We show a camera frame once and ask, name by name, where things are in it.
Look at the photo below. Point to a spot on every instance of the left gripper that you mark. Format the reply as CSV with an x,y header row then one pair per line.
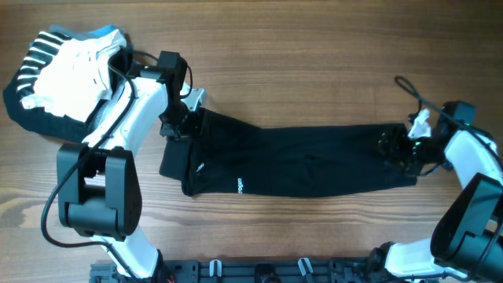
x,y
198,126

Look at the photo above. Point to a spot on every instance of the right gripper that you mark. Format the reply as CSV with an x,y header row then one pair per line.
x,y
393,140

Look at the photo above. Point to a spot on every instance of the black t-shirt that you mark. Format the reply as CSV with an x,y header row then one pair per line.
x,y
226,155

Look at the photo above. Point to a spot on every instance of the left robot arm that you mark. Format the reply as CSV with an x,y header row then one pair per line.
x,y
97,200

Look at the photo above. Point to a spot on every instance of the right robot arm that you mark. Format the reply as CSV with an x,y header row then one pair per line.
x,y
467,242

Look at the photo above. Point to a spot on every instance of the grey blue folded garments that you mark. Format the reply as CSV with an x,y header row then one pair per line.
x,y
87,58

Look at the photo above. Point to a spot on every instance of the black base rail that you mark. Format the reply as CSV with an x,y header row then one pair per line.
x,y
338,270

